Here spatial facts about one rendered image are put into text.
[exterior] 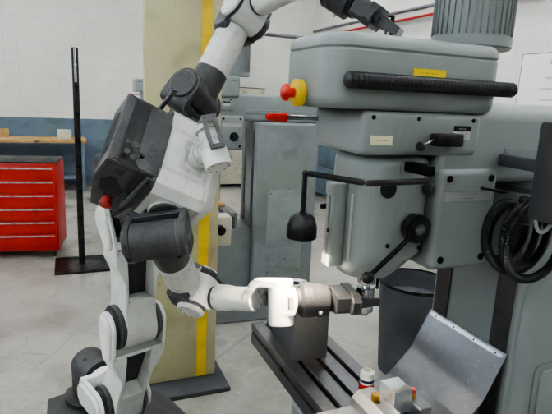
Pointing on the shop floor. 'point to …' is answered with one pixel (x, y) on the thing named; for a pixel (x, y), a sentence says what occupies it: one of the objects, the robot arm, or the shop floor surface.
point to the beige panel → (209, 253)
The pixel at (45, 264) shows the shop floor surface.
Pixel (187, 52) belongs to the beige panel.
